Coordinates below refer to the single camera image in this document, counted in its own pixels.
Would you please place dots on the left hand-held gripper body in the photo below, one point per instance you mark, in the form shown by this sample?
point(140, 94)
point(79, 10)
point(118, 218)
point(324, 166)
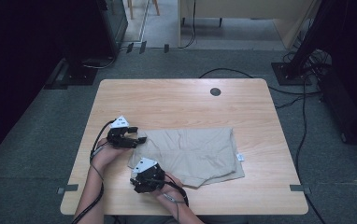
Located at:
point(117, 137)

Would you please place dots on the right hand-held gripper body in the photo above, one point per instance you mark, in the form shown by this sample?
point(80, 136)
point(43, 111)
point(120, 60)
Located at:
point(150, 174)

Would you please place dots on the beige short-sleeved shirt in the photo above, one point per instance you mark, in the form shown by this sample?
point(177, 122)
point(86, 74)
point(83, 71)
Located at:
point(189, 152)

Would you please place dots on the person's left hand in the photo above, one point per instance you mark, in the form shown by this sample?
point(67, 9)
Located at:
point(106, 155)

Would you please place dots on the person's right hand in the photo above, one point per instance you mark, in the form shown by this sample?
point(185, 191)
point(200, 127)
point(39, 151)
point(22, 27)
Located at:
point(172, 188)

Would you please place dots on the grey tape strip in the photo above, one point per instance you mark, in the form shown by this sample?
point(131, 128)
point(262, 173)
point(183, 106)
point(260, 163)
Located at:
point(299, 188)
point(69, 188)

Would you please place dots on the black square stand base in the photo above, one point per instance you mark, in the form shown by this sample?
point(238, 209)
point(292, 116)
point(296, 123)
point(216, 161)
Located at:
point(80, 76)
point(287, 74)

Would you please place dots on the black floor tape strip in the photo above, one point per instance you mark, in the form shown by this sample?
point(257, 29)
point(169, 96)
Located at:
point(166, 48)

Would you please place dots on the dark glass cabinet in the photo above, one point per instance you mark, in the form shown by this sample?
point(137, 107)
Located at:
point(114, 21)

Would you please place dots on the dark curtain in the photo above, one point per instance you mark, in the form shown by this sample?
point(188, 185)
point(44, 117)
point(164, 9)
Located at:
point(21, 62)

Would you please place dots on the wooden chair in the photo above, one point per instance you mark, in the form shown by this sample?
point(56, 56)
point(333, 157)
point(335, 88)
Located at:
point(131, 7)

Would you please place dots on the beige wooden cabinet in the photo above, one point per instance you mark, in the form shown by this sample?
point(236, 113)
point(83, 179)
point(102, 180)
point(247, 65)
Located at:
point(248, 7)

